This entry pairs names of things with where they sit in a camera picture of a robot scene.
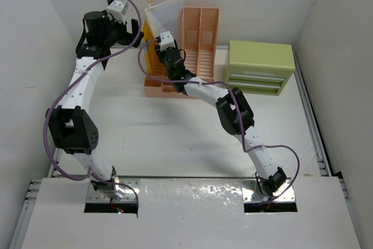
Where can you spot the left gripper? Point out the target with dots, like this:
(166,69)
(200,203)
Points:
(126,37)

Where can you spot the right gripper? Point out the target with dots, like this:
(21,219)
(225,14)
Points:
(161,53)

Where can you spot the orange plastic clipboard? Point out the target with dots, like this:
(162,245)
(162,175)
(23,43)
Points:
(154,66)

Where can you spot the clear mesh document pouch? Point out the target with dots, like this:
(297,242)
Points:
(166,16)

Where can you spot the green metal drawer box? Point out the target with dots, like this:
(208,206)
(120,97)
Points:
(259,68)

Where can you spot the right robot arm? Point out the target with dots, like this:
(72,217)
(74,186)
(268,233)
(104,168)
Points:
(235,115)

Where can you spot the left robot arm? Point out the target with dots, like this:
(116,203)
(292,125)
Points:
(68,120)

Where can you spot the pink plastic file organizer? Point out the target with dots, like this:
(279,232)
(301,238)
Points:
(199,39)

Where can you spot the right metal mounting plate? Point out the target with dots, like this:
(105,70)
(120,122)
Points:
(252,194)

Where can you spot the metal mounting plate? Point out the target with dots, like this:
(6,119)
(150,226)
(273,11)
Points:
(252,194)
(99,192)

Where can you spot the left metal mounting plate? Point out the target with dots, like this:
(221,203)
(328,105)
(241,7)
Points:
(99,192)

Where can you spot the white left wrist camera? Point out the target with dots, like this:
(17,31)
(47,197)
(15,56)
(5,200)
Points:
(117,10)

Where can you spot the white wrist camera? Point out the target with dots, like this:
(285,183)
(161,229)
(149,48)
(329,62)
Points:
(166,41)
(117,10)

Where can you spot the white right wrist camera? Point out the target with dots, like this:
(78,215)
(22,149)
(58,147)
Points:
(166,41)

